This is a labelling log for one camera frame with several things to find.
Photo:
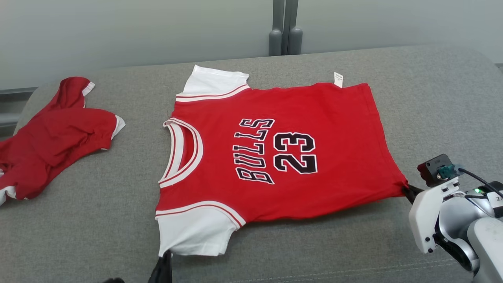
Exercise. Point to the grey vertical partition post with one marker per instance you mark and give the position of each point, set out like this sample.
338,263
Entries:
285,15

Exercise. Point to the grey cylindrical post foot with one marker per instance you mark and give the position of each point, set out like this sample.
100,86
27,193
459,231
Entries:
275,42
295,41

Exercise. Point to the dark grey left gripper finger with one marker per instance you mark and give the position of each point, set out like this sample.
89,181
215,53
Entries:
162,271

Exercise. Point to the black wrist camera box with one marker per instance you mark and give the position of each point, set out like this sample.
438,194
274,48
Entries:
430,167
114,280

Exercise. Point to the red shorts white trim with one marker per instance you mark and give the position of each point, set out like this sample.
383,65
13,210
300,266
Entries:
59,141

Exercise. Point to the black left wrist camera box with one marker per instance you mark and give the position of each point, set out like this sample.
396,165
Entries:
114,280

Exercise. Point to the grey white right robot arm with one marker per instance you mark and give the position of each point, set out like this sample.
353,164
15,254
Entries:
483,243

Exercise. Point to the red Bulls 23 jersey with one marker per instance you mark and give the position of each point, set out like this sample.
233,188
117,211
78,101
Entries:
334,129

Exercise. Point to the grey fabric sofa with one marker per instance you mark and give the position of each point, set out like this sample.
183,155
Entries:
314,243

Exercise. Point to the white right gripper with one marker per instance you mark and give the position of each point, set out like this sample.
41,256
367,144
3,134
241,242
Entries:
426,212

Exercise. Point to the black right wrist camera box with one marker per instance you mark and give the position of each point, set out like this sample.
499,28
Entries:
430,167

